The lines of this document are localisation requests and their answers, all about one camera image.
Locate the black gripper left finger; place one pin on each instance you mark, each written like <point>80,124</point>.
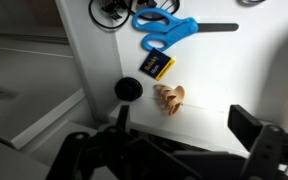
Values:
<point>123,116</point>

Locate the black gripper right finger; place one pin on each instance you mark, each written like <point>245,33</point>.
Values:
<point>244,125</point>

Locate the white closed vanity drawer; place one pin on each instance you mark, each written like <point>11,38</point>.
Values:
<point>34,73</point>

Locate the dark tortoiseshell hair claw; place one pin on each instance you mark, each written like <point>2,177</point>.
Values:
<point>110,8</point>

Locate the black round lid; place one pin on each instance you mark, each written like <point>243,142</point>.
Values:
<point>128,89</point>

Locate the navy and yellow card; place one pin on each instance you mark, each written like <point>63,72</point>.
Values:
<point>157,64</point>

